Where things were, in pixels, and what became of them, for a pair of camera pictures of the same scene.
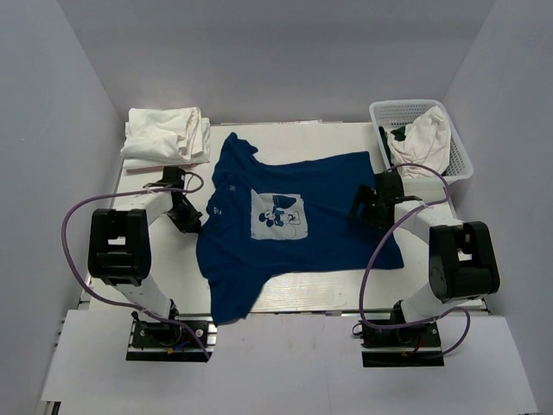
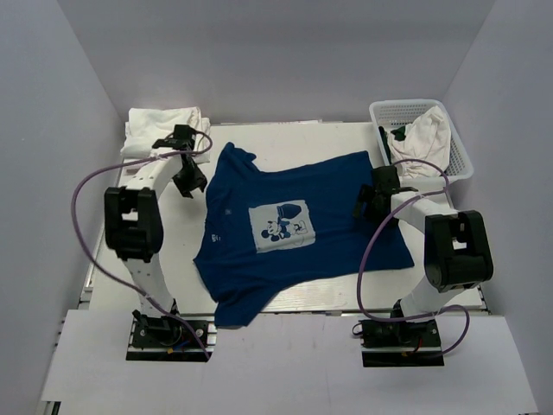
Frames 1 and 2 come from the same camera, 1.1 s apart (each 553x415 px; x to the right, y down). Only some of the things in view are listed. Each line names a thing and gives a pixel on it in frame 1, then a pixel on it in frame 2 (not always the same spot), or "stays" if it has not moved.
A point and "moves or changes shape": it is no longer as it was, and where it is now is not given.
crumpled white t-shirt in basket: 426,140 stays
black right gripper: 365,195 stays
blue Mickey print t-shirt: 269,219 moves or changes shape
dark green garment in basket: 399,134 stays
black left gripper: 193,224 to 200,180
